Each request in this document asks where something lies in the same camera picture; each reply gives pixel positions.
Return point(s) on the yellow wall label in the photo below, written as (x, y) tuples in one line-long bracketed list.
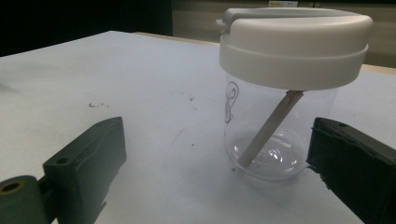
[(275, 3)]

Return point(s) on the clear cup with white lid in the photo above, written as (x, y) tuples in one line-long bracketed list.
[(292, 53)]

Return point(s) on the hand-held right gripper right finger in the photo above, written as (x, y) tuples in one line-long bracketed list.
[(351, 165)]

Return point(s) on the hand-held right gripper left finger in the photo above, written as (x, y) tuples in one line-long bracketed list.
[(90, 155)]

